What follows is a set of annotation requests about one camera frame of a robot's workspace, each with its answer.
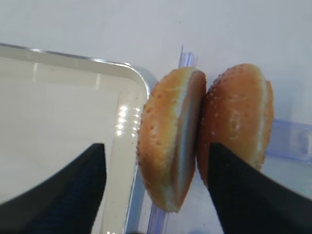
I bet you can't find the clear golden bun holder rail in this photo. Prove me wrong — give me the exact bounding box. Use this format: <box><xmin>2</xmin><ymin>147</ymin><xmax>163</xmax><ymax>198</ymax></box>
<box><xmin>266</xmin><ymin>119</ymin><xmax>312</xmax><ymax>163</ymax></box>

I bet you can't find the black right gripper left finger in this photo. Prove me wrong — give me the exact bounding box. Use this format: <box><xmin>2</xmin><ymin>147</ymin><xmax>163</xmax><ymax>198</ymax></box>
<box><xmin>0</xmin><ymin>143</ymin><xmax>107</xmax><ymax>234</ymax></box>

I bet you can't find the silver metal tray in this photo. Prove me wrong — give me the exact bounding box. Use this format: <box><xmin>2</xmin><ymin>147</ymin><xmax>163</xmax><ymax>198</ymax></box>
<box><xmin>0</xmin><ymin>44</ymin><xmax>156</xmax><ymax>234</ymax></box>

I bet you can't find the clear right long rail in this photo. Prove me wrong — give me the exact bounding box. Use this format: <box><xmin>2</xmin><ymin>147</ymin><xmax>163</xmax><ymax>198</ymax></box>
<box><xmin>147</xmin><ymin>46</ymin><xmax>197</xmax><ymax>234</ymax></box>

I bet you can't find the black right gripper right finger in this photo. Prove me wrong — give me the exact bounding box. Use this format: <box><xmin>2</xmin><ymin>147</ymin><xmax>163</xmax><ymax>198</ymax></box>
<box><xmin>208</xmin><ymin>143</ymin><xmax>312</xmax><ymax>234</ymax></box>

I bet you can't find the golden bun half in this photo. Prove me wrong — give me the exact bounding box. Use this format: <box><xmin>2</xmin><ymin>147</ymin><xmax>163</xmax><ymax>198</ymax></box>
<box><xmin>136</xmin><ymin>67</ymin><xmax>206</xmax><ymax>213</ymax></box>
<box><xmin>196</xmin><ymin>63</ymin><xmax>274</xmax><ymax>185</ymax></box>

